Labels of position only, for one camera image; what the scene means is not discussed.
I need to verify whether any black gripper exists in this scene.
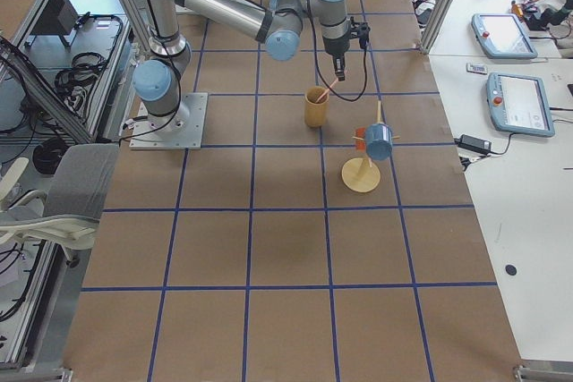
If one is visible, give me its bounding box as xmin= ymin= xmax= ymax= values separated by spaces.
xmin=322 ymin=33 xmax=350 ymax=82

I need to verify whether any pink chopstick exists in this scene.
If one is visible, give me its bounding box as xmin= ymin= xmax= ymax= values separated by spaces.
xmin=315 ymin=79 xmax=338 ymax=104

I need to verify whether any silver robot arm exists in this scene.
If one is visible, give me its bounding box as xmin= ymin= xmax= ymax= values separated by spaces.
xmin=149 ymin=0 xmax=351 ymax=81

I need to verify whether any bamboo chopstick holder cup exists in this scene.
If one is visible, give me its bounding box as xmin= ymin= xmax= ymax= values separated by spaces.
xmin=304 ymin=86 xmax=329 ymax=128

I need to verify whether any orange cup on stand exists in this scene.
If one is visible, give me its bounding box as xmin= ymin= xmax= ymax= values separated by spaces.
xmin=353 ymin=127 xmax=366 ymax=151

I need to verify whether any blue cup on stand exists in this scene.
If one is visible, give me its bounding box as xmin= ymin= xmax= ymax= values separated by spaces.
xmin=364 ymin=123 xmax=393 ymax=161

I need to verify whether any wooden cup tree stand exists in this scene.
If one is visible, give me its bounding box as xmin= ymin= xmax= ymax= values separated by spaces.
xmin=341 ymin=100 xmax=398 ymax=193

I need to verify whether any black power adapter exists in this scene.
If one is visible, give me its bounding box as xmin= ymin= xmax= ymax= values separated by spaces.
xmin=454 ymin=134 xmax=492 ymax=156

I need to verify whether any upper teach pendant tablet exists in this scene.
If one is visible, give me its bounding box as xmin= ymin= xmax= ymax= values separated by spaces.
xmin=471 ymin=13 xmax=538 ymax=60

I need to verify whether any teach pendant tablet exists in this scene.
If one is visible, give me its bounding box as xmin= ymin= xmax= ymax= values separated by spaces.
xmin=485 ymin=72 xmax=555 ymax=138
xmin=471 ymin=13 xmax=538 ymax=60

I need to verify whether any lower teach pendant tablet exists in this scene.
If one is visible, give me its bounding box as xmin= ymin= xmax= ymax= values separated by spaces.
xmin=485 ymin=72 xmax=555 ymax=138

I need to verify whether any grey office chair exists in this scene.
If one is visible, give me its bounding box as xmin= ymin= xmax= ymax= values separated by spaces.
xmin=1 ymin=143 xmax=119 ymax=267

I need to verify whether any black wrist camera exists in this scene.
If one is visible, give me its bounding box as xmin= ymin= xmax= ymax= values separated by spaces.
xmin=349 ymin=17 xmax=371 ymax=50

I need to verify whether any aluminium frame post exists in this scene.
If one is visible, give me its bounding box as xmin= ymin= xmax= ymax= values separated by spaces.
xmin=418 ymin=0 xmax=475 ymax=55

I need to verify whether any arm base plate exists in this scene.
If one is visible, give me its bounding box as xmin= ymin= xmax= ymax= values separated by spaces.
xmin=129 ymin=92 xmax=209 ymax=150

